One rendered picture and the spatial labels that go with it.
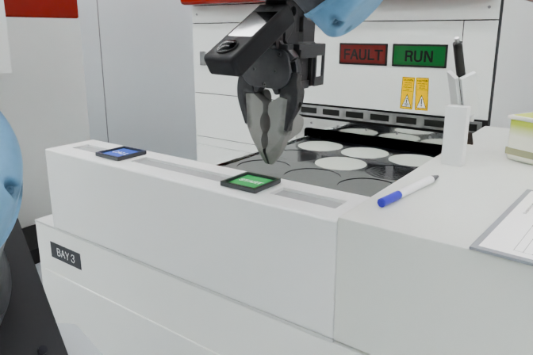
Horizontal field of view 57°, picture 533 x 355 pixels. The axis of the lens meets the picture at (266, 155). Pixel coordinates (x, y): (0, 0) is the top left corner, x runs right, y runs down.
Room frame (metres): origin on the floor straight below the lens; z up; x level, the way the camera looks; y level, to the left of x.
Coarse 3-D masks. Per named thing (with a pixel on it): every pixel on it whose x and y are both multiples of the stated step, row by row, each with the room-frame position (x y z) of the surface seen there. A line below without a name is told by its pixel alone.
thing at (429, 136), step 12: (312, 120) 1.21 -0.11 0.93; (324, 120) 1.19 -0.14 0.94; (336, 120) 1.17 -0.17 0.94; (300, 132) 1.23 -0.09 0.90; (360, 132) 1.13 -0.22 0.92; (372, 132) 1.11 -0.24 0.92; (384, 132) 1.10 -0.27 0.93; (396, 132) 1.08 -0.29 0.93; (408, 132) 1.06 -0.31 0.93; (420, 132) 1.05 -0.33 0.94; (432, 132) 1.03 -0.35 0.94
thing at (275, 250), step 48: (96, 144) 0.83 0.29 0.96; (96, 192) 0.72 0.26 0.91; (144, 192) 0.66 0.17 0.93; (192, 192) 0.60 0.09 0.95; (240, 192) 0.57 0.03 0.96; (288, 192) 0.59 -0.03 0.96; (336, 192) 0.57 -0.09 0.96; (96, 240) 0.73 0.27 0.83; (144, 240) 0.66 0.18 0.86; (192, 240) 0.60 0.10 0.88; (240, 240) 0.55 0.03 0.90; (288, 240) 0.51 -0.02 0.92; (336, 240) 0.48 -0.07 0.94; (240, 288) 0.56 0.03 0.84; (288, 288) 0.51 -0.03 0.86
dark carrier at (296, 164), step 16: (352, 144) 1.10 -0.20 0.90; (240, 160) 0.95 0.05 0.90; (256, 160) 0.96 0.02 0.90; (288, 160) 0.96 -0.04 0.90; (304, 160) 0.96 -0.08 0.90; (368, 160) 0.95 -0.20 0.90; (384, 160) 0.95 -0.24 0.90; (272, 176) 0.84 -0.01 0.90; (288, 176) 0.85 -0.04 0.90; (304, 176) 0.85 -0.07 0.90; (320, 176) 0.85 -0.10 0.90; (336, 176) 0.85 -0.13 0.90; (352, 176) 0.84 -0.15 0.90; (368, 176) 0.84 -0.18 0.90; (384, 176) 0.85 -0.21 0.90; (400, 176) 0.85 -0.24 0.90; (352, 192) 0.76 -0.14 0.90; (368, 192) 0.76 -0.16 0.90
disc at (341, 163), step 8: (320, 160) 0.95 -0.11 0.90; (328, 160) 0.95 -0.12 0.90; (336, 160) 0.95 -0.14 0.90; (344, 160) 0.95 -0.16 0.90; (352, 160) 0.95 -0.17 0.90; (360, 160) 0.95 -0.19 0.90; (328, 168) 0.90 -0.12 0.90; (336, 168) 0.90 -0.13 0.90; (344, 168) 0.90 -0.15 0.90; (352, 168) 0.90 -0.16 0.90; (360, 168) 0.90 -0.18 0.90
